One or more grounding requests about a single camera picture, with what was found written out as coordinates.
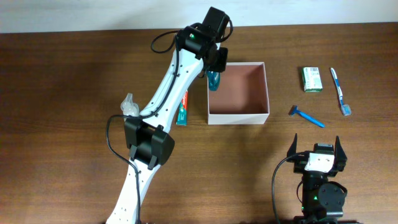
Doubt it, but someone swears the blue disposable razor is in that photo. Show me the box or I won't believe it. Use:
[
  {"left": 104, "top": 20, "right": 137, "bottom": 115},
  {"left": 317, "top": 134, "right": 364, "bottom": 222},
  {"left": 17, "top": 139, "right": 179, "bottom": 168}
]
[{"left": 289, "top": 105, "right": 325, "bottom": 128}]

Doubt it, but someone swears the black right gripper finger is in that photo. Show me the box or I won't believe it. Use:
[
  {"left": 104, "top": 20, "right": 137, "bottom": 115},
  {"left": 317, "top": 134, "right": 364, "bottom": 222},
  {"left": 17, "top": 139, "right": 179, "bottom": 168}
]
[
  {"left": 335, "top": 136, "right": 346, "bottom": 159},
  {"left": 287, "top": 133, "right": 297, "bottom": 157}
]

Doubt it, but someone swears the red green toothpaste tube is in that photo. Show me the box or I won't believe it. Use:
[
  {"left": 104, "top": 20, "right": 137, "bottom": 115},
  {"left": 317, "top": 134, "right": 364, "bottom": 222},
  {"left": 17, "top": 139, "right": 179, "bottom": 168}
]
[{"left": 176, "top": 91, "right": 188, "bottom": 126}]

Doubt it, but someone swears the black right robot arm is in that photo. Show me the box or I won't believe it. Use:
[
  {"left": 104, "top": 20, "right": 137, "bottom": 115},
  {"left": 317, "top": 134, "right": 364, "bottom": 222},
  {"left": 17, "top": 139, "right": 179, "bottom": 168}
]
[{"left": 287, "top": 137, "right": 348, "bottom": 224}]

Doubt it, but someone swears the blue mouthwash bottle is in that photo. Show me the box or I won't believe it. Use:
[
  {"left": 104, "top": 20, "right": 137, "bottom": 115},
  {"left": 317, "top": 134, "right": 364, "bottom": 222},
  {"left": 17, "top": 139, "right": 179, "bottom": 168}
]
[{"left": 206, "top": 71, "right": 221, "bottom": 91}]

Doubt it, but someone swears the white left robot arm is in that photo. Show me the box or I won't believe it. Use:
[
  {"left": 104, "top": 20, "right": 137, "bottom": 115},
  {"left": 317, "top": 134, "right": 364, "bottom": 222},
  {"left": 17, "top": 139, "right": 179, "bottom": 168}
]
[{"left": 107, "top": 7, "right": 233, "bottom": 223}]

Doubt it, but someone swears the blue white toothbrush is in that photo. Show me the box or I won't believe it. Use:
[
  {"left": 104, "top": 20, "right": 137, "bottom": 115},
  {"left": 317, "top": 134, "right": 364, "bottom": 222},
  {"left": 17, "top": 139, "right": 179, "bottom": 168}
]
[{"left": 330, "top": 68, "right": 351, "bottom": 116}]

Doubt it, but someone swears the clear purple spray bottle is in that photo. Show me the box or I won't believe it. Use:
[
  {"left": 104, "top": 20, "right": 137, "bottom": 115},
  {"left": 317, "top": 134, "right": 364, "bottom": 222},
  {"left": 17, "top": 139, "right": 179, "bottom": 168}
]
[{"left": 121, "top": 93, "right": 140, "bottom": 117}]

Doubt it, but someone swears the green white soap box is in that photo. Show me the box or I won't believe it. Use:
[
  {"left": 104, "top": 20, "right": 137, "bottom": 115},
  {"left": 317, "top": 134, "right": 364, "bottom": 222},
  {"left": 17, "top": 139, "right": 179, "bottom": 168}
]
[{"left": 301, "top": 67, "right": 323, "bottom": 93}]

